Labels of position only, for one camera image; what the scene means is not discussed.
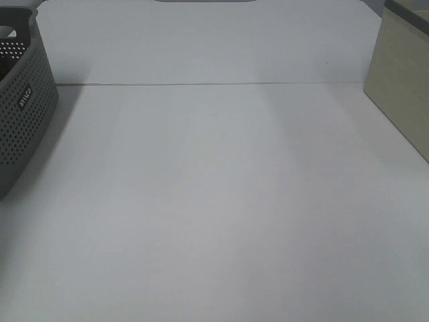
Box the grey perforated plastic basket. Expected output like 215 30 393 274
1 6 58 197

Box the beige fabric storage box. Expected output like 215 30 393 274
364 1 428 159

